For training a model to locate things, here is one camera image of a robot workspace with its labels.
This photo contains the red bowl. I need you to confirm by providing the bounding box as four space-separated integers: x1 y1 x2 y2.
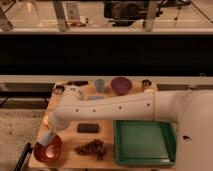
33 135 62 163

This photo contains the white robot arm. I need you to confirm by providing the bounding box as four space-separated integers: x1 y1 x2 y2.
48 86 213 171

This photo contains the purple bowl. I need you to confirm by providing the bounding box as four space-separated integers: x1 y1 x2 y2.
111 77 132 96

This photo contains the yellow fruit piece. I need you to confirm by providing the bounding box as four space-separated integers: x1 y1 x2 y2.
43 115 49 127

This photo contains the black rectangular block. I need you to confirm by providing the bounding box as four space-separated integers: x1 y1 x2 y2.
77 123 99 133

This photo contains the black chair armrest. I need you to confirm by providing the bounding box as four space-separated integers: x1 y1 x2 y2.
14 143 33 171

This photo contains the bunch of dark grapes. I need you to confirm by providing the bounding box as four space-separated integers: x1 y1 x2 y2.
74 139 107 160

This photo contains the blue sponge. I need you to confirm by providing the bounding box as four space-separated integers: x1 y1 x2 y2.
88 96 104 100

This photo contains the blue cup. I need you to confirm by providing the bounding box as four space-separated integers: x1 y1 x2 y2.
95 79 105 93

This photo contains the green plastic tray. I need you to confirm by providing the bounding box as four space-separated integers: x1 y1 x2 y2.
113 120 176 167

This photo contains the dark machine behind glass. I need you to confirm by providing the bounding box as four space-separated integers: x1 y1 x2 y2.
103 0 161 27

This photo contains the black handled tool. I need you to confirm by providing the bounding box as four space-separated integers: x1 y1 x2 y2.
65 81 89 86

